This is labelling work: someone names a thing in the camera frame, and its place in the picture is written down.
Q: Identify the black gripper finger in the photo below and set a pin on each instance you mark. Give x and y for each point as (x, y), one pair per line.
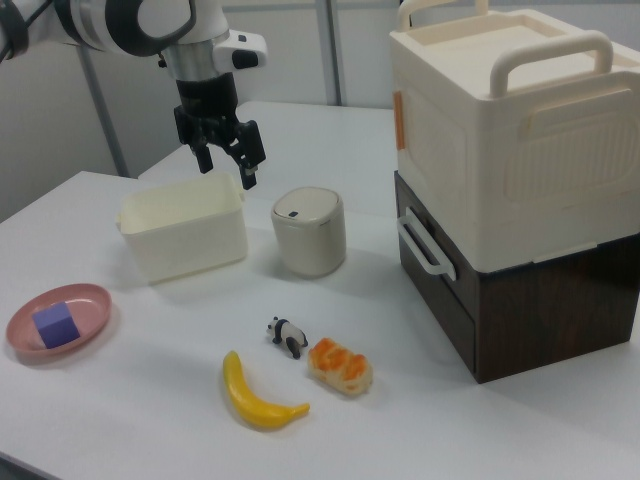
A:
(203, 157)
(250, 150)

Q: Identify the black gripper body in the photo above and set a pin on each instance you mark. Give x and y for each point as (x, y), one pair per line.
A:
(207, 100)

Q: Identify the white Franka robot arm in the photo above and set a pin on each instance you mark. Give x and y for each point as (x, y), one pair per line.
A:
(100, 25)

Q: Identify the cream open plastic bin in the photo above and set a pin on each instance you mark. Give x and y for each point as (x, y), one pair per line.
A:
(190, 245)

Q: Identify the dark brown drawer housing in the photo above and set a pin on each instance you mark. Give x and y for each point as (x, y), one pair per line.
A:
(550, 310)

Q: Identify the small beige lidded trash can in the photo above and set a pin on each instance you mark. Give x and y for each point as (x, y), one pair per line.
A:
(310, 240)

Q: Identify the pink plate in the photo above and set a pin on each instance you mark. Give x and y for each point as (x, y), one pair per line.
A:
(92, 305)

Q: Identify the toy panda figure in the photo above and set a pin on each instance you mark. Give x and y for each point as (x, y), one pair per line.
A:
(285, 332)

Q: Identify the purple cube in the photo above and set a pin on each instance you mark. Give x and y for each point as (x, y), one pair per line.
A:
(55, 327)

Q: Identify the toy bread with orange glaze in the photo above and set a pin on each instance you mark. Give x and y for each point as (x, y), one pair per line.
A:
(340, 367)

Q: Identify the yellow toy banana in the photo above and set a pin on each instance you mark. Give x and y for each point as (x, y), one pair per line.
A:
(245, 395)

